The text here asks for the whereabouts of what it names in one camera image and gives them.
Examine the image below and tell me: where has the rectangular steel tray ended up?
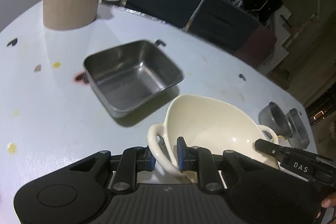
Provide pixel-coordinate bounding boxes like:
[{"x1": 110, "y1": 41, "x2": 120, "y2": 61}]
[
  {"x1": 286, "y1": 109, "x2": 310, "y2": 149},
  {"x1": 83, "y1": 39, "x2": 184, "y2": 119}
]

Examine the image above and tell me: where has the cream ceramic handled dish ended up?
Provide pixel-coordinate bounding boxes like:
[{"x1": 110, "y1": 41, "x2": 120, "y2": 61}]
[{"x1": 147, "y1": 95, "x2": 278, "y2": 177}]

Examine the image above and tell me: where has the oval stainless steel bowl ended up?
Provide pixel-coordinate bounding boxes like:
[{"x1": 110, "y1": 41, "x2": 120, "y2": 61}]
[{"x1": 258, "y1": 102, "x2": 292, "y2": 139}]

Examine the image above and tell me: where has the white floral scalloped bowl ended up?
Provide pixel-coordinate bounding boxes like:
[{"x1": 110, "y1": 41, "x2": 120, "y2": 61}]
[{"x1": 278, "y1": 135, "x2": 286, "y2": 140}]

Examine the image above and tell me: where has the person's right hand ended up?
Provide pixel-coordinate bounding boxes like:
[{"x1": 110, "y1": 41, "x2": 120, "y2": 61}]
[{"x1": 321, "y1": 193, "x2": 336, "y2": 209}]

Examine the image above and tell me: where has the maroon chair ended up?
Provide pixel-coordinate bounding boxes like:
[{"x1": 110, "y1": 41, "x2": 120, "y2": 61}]
[{"x1": 234, "y1": 25, "x2": 277, "y2": 69}]

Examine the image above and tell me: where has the dark blue chair right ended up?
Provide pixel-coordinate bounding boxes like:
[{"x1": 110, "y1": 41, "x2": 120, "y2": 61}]
[{"x1": 188, "y1": 0, "x2": 260, "y2": 52}]

